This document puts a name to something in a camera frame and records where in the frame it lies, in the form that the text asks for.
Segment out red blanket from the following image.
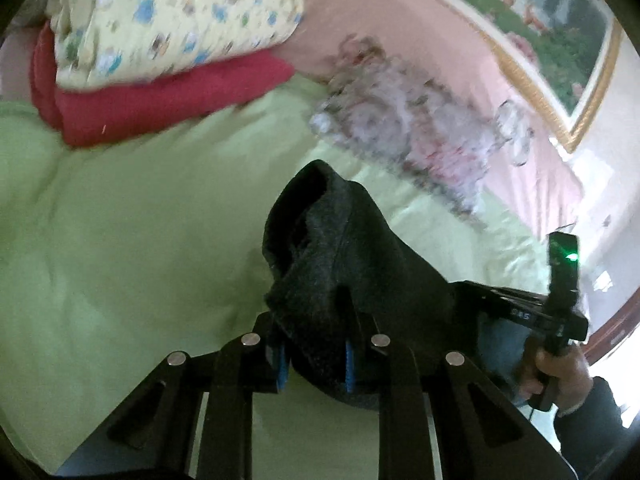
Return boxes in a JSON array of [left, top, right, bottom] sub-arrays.
[[30, 22, 296, 149]]

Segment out grey floral blanket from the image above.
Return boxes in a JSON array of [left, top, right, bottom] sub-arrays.
[[307, 35, 536, 217]]

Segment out blue cloth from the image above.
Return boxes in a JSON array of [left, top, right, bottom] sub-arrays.
[[475, 317, 531, 401]]

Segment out black pants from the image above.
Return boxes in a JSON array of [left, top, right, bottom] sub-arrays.
[[262, 159, 506, 412]]

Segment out yellow printed quilt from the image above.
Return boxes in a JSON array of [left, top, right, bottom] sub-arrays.
[[47, 0, 307, 92]]

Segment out person's right forearm dark sleeve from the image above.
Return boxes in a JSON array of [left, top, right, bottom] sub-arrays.
[[554, 375, 633, 480]]

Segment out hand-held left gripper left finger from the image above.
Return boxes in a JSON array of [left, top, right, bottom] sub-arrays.
[[54, 311, 291, 480]]

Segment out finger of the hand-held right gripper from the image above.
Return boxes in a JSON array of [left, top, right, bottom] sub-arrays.
[[450, 280, 547, 313]]

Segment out person's right hand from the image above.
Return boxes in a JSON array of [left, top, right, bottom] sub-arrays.
[[519, 344, 595, 412]]

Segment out brown wooden bed frame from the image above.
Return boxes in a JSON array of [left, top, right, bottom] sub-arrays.
[[582, 287, 640, 367]]

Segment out gold framed landscape picture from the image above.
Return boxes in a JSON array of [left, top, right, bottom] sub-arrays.
[[365, 0, 623, 153]]

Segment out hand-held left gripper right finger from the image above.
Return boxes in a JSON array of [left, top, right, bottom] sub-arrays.
[[341, 309, 577, 480]]

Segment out pink printed cloth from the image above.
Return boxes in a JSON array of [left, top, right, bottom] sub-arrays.
[[272, 0, 586, 241]]

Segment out light green bed sheet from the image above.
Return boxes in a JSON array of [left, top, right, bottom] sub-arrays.
[[0, 77, 551, 480]]

